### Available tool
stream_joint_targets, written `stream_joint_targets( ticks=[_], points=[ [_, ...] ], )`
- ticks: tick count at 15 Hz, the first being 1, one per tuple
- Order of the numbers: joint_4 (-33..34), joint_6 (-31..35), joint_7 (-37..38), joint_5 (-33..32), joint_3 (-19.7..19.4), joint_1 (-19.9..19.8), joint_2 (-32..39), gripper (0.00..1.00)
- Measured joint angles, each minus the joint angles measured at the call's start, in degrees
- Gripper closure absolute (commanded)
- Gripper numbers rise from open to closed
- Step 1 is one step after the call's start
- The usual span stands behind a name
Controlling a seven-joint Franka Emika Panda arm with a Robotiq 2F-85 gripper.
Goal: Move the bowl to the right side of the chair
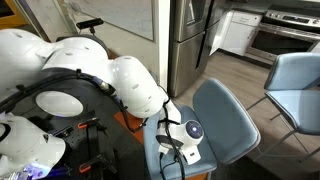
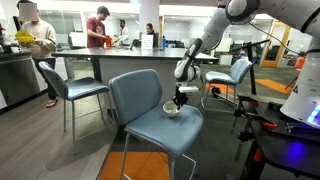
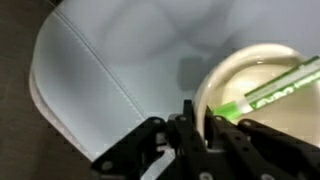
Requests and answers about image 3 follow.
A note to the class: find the cream white bowl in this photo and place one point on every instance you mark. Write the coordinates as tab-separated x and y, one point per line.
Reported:
286	110

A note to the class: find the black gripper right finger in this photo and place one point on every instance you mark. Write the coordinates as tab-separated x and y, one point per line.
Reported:
240	143

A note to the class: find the green white marker pen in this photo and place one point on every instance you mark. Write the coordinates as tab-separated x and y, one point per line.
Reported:
283	86

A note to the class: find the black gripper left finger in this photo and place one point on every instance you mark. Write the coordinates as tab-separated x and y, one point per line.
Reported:
186	133

